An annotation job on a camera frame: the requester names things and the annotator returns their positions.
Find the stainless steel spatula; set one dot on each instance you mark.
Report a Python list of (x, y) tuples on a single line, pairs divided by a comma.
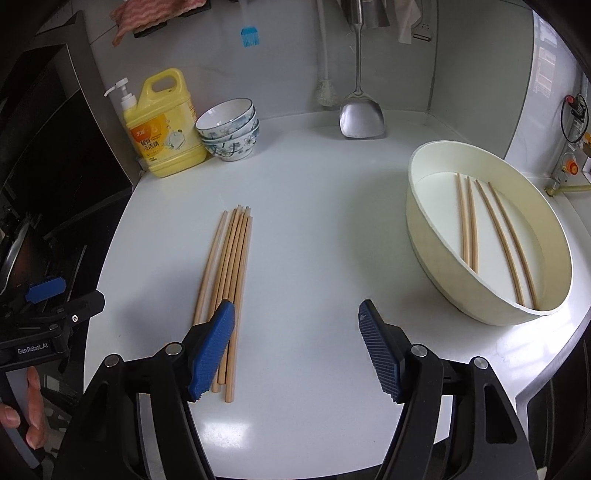
[(360, 120)]

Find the person's left hand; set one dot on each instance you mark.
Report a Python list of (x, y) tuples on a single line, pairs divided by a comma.
[(36, 406)]

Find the blue silicone basting brush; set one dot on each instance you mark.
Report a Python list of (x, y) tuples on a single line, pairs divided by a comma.
[(249, 38)]

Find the pink striped dish cloth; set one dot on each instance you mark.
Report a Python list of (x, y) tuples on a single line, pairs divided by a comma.
[(147, 14)]

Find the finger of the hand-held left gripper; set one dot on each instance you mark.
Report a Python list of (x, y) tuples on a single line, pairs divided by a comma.
[(78, 311), (46, 288)]

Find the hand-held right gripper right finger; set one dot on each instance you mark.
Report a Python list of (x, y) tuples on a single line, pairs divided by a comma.
[(378, 350)]

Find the black range hood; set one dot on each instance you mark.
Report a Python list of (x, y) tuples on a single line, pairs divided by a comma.
[(55, 161)]

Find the steel peeler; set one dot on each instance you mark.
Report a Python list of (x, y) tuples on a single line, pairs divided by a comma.
[(422, 36)]

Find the cream round basin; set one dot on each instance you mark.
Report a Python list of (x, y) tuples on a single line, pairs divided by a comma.
[(434, 217)]

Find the pile of wooden chopsticks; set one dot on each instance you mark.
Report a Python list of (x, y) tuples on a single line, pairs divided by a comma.
[(231, 258)]

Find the beige hanging cloth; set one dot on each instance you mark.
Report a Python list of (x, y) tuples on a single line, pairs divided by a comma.
[(406, 23)]

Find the yellow detergent pump bottle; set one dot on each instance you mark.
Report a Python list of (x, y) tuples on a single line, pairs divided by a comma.
[(166, 138)]

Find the grey regulator orange knob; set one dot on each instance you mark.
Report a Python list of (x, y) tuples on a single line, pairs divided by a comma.
[(570, 168)]

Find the white blue patterned bowl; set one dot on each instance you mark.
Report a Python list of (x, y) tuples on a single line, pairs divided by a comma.
[(233, 152), (231, 138), (221, 115)]

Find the red button gas shutoff valve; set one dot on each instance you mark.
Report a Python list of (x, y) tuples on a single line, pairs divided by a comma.
[(577, 104)]

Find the dark wok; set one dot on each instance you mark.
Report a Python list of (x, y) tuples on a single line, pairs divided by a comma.
[(18, 258)]

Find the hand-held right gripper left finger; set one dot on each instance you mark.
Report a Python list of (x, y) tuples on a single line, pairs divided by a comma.
[(212, 350)]

